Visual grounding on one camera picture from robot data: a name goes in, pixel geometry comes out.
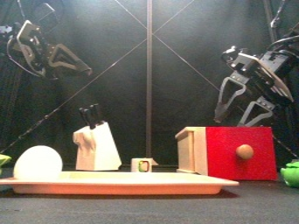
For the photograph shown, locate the white egg half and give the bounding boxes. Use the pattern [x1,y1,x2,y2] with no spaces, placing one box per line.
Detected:
[14,144,64,179]

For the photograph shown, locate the pink rectangular plate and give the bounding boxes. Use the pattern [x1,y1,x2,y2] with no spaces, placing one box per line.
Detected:
[0,171,239,196]

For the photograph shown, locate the wooden box red drawer front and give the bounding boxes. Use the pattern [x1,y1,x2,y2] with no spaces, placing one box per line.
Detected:
[174,126,279,181]

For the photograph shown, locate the green toy vegetable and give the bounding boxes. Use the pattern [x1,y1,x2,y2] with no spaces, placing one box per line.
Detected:
[279,159,299,188]

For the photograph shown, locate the white toy knife block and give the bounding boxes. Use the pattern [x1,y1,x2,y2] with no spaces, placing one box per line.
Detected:
[72,121,123,172]

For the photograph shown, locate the green toy leaf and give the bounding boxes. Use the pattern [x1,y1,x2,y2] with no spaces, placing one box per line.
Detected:
[0,153,14,177]

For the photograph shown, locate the thin diagonal brace wire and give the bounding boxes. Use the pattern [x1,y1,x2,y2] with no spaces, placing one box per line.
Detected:
[114,0,222,92]
[0,0,197,154]

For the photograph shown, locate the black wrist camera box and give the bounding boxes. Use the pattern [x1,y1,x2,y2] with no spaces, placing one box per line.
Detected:
[222,45,251,67]

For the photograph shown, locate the black toy knife handle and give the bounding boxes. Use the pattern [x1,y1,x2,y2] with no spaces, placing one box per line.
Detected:
[86,105,98,130]

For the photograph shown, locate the grey vertical frame pole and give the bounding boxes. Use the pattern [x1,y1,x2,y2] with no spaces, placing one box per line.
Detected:
[144,0,155,158]

